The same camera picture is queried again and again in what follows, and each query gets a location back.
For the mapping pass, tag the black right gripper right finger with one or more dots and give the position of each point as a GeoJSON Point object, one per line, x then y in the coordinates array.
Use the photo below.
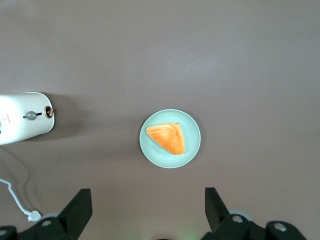
{"type": "Point", "coordinates": [217, 215]}

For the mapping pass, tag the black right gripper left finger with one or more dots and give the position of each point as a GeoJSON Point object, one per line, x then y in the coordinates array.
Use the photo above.
{"type": "Point", "coordinates": [75, 217]}

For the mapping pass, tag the grey toaster lever knob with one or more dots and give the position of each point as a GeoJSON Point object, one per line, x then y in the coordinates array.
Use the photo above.
{"type": "Point", "coordinates": [31, 115]}

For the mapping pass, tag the white two-slot toaster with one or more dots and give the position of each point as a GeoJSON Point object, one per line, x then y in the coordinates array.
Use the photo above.
{"type": "Point", "coordinates": [17, 127]}

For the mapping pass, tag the copper toaster dial knob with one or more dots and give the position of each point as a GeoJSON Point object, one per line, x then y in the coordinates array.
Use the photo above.
{"type": "Point", "coordinates": [48, 111]}

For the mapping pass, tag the pale green round plate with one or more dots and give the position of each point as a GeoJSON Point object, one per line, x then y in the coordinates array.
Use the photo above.
{"type": "Point", "coordinates": [155, 155]}

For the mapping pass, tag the triangular orange pastry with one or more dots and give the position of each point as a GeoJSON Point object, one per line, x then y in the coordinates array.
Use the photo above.
{"type": "Point", "coordinates": [167, 137]}

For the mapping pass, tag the brown table mat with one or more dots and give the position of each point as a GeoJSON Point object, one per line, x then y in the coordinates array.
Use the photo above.
{"type": "Point", "coordinates": [225, 50]}

